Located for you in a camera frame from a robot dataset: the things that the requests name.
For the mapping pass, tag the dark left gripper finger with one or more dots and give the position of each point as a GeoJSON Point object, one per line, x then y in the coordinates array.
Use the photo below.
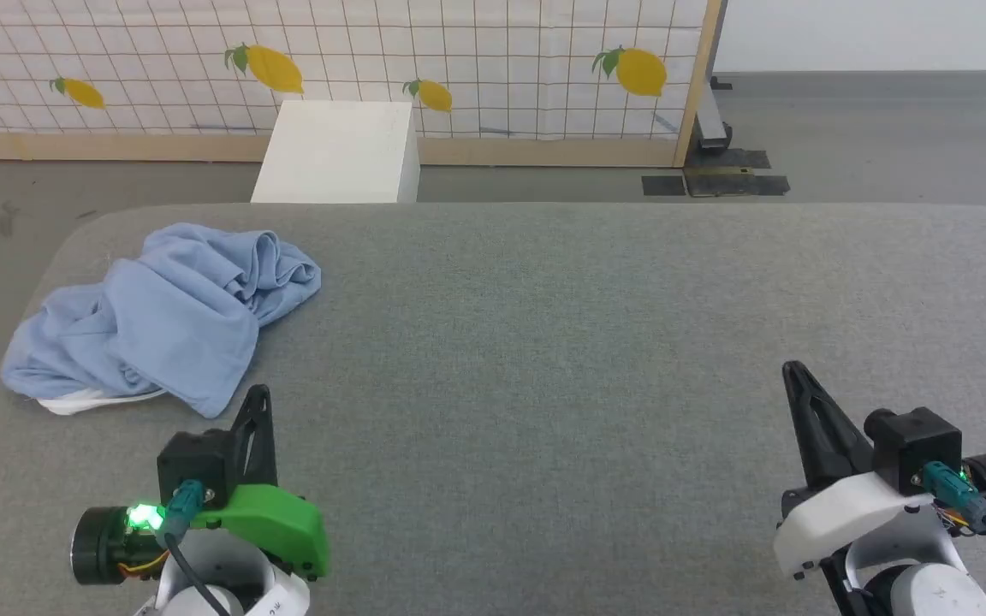
{"type": "Point", "coordinates": [259, 400]}

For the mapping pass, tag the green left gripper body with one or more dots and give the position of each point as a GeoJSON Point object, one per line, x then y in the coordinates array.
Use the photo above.
{"type": "Point", "coordinates": [288, 522]}

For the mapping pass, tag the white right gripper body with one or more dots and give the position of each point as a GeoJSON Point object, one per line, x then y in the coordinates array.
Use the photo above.
{"type": "Point", "coordinates": [844, 518]}

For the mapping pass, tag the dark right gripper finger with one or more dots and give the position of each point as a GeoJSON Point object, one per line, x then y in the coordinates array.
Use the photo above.
{"type": "Point", "coordinates": [835, 453]}

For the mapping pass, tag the light blue white-collared shirt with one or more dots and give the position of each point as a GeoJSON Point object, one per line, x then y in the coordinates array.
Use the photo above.
{"type": "Point", "coordinates": [168, 325]}

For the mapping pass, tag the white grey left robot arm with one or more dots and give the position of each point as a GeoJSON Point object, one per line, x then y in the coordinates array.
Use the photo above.
{"type": "Point", "coordinates": [236, 573]}

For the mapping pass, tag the white box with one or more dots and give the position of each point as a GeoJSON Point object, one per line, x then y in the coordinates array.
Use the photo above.
{"type": "Point", "coordinates": [335, 154]}

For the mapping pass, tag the large black floor tape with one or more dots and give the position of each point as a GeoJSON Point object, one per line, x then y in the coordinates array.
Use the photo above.
{"type": "Point", "coordinates": [763, 185]}

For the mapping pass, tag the small black floor tape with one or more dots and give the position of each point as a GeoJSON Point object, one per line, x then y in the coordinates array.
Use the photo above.
{"type": "Point", "coordinates": [662, 186]}

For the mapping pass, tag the grey metal partition foot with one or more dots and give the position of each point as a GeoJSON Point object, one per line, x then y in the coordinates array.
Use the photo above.
{"type": "Point", "coordinates": [711, 120]}

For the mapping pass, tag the lemon print grid partition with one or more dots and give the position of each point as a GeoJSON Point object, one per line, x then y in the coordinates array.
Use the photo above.
{"type": "Point", "coordinates": [330, 34]}

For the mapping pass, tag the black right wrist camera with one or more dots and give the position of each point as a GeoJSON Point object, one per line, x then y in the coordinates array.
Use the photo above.
{"type": "Point", "coordinates": [917, 449]}

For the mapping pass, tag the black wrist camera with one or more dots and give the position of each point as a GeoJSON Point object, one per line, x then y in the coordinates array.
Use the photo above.
{"type": "Point", "coordinates": [917, 449]}
{"type": "Point", "coordinates": [198, 466]}

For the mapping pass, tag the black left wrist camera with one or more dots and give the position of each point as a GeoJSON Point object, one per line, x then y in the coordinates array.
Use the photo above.
{"type": "Point", "coordinates": [198, 466]}

